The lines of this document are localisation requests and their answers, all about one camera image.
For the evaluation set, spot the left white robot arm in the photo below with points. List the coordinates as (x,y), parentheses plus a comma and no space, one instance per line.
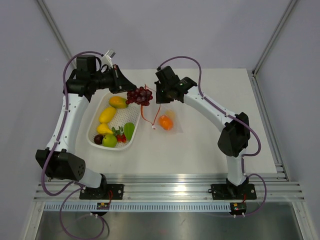
(94,71)

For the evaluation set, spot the white perforated fruit basket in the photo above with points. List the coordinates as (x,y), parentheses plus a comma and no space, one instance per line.
(131,114)

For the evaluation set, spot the yellow pear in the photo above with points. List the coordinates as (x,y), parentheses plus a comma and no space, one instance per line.
(103,129)

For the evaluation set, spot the white slotted cable duct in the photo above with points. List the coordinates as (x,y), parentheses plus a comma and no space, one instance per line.
(148,207)

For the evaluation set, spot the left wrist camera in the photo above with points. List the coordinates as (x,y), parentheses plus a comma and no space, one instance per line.
(106,59)

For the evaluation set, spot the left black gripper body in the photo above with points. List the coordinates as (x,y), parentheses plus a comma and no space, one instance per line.
(105,80)

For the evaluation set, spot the right side aluminium rail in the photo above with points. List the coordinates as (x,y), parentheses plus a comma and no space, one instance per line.
(270,133)

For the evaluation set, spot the dark purple plum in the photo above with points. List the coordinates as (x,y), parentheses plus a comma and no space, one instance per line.
(98,139)

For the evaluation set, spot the left aluminium frame post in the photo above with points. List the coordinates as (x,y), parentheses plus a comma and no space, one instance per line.
(43,7)

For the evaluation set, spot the purple grape bunch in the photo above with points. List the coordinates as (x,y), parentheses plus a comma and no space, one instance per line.
(140,96)

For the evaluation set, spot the yellow peach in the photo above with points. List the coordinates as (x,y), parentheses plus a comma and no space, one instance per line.
(171,114)

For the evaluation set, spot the aluminium frame post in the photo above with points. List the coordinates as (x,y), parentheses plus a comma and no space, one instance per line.
(290,8)
(43,7)

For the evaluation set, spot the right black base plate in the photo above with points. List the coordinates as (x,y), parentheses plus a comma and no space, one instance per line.
(228,192)

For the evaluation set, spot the right aluminium frame post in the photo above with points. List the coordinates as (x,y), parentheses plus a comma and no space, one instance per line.
(290,8)

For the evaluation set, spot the green apple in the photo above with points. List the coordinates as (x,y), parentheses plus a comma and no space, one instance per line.
(109,141)

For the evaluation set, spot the left controller board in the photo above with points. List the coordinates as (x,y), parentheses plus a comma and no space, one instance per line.
(103,206)

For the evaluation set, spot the aluminium rail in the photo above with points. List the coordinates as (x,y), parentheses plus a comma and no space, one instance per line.
(270,133)
(194,187)

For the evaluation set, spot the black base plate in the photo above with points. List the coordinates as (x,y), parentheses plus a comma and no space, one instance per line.
(228,192)
(113,191)

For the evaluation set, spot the red strawberry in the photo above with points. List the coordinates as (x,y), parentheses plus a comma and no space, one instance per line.
(121,138)

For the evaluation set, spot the orange green mango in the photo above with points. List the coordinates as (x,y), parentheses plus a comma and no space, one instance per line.
(118,102)

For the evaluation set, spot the orange fruit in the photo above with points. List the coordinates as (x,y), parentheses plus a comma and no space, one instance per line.
(165,122)

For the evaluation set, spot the clear zip top bag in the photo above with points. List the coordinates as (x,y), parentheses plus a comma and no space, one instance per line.
(160,109)

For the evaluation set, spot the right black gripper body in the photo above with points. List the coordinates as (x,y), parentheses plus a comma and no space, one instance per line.
(162,95)

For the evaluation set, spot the controller board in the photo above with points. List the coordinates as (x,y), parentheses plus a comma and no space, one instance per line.
(103,206)
(238,209)

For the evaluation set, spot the right controller board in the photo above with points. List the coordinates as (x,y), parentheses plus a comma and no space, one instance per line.
(238,209)

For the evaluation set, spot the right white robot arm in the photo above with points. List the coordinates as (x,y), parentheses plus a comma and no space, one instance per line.
(234,136)

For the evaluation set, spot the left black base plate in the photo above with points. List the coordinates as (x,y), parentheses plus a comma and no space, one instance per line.
(113,191)

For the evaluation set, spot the aluminium front rail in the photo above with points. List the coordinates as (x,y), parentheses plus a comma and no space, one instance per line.
(194,187)

